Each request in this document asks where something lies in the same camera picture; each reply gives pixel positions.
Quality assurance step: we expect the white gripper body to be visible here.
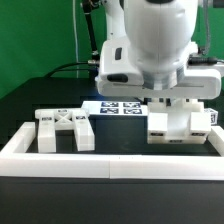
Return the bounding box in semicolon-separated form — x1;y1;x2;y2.
96;37;221;99

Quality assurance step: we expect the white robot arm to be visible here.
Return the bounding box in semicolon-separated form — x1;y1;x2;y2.
96;0;221;99

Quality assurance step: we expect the white chair seat part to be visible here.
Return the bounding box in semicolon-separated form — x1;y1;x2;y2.
147;99;208;144

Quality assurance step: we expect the thin white cable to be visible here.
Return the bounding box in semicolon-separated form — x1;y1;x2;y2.
72;0;80;79

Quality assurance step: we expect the white U-shaped fence frame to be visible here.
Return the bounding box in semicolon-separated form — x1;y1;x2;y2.
0;122;224;181

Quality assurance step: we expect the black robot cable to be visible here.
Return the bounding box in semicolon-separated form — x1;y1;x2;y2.
44;61;100;79

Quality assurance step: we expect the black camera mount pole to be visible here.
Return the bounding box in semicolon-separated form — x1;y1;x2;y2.
81;0;100;60

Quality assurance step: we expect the white tagged cube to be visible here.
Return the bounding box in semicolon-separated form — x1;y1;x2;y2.
204;108;218;125

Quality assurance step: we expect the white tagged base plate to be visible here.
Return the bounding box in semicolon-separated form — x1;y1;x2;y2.
81;101;148;116

